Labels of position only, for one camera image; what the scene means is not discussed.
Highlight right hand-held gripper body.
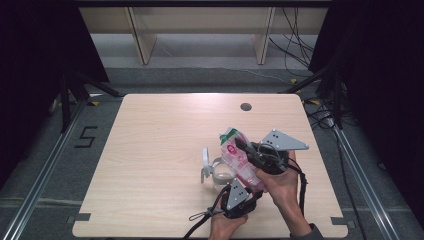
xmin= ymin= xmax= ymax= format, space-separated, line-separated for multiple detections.
xmin=249 ymin=129 xmax=310 ymax=175

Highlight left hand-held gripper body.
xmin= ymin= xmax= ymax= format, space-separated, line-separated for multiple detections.
xmin=221 ymin=178 xmax=257 ymax=220

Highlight pink and white plastic bag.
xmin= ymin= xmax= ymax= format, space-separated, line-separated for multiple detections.
xmin=218 ymin=127 xmax=266 ymax=194

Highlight clear plastic cup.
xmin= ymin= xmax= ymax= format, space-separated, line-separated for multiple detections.
xmin=199 ymin=146 xmax=238 ymax=193

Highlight person's right hand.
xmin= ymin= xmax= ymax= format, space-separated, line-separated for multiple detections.
xmin=261 ymin=150 xmax=301 ymax=209

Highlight person's left hand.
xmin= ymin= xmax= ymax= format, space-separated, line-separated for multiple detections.
xmin=208 ymin=213 xmax=249 ymax=240

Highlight black metal stand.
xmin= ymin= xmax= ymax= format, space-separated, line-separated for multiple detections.
xmin=58 ymin=68 xmax=124 ymax=134
xmin=281 ymin=63 xmax=346 ymax=130

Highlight black curtain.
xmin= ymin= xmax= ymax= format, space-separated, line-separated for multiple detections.
xmin=308 ymin=0 xmax=424 ymax=221
xmin=0 ymin=0 xmax=111 ymax=188

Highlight light wooden furniture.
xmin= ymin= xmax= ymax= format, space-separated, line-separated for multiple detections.
xmin=79 ymin=6 xmax=329 ymax=66

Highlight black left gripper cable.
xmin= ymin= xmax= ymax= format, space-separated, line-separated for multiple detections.
xmin=182 ymin=184 xmax=232 ymax=240

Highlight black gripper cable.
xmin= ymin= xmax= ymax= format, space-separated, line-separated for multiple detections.
xmin=286 ymin=156 xmax=309 ymax=216
xmin=182 ymin=184 xmax=232 ymax=240

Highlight tangle of black floor cables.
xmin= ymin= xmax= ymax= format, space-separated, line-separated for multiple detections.
xmin=304 ymin=99 xmax=338 ymax=132

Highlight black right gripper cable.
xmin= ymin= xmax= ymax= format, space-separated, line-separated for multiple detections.
xmin=286 ymin=156 xmax=309 ymax=216

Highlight white floor cable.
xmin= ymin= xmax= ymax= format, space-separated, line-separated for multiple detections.
xmin=156 ymin=38 xmax=291 ymax=85

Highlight aluminium floor rail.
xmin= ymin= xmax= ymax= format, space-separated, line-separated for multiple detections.
xmin=1 ymin=99 xmax=88 ymax=240
xmin=333 ymin=125 xmax=401 ymax=240

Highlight bundle of black hanging cables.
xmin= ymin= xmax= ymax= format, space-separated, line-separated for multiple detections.
xmin=268 ymin=7 xmax=318 ymax=69

